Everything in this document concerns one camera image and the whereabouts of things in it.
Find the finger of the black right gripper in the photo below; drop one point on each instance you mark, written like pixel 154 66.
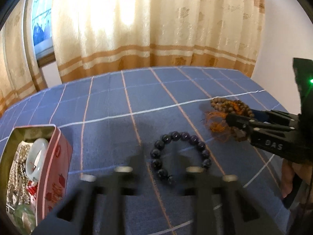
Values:
pixel 242 128
pixel 260 115

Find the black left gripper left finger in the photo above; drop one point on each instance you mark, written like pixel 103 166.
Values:
pixel 96 201

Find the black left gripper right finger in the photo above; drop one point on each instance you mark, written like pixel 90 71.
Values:
pixel 241 201

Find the brown wooden bead mala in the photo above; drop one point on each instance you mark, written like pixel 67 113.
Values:
pixel 215 120

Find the light blue jade bangle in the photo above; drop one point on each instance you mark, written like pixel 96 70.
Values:
pixel 35 159

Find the green jade bangle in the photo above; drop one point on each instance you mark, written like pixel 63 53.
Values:
pixel 24 218

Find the person right hand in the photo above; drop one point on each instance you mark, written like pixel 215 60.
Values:
pixel 289 170

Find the pink metal tin box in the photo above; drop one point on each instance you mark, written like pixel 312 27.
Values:
pixel 17 189

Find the blue checked bed sheet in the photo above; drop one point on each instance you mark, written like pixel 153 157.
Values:
pixel 106 118

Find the cream gold left curtain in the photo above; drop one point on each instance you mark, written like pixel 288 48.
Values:
pixel 20 73

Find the cream gold curtain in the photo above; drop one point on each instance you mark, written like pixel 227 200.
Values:
pixel 92 37
pixel 20 73

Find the cream gold right curtain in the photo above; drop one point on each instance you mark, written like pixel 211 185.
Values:
pixel 92 37

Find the window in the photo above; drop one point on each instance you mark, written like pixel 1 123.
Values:
pixel 41 28

